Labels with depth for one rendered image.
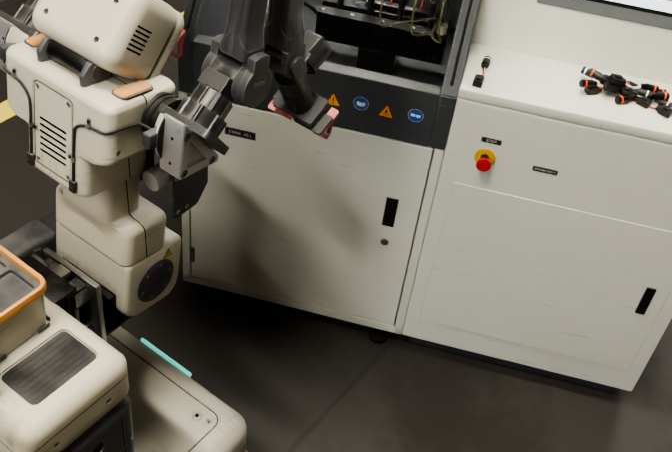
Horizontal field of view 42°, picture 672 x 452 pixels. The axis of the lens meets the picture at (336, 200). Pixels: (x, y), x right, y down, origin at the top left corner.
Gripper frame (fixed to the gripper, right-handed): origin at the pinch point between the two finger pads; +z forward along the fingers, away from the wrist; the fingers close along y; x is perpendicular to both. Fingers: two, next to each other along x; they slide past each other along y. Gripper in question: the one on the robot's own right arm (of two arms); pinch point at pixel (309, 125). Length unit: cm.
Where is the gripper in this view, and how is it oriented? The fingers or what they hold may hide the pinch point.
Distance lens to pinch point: 185.9
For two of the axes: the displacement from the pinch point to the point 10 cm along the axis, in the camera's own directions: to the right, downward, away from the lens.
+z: 1.8, 4.4, 8.8
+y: -8.0, -4.6, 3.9
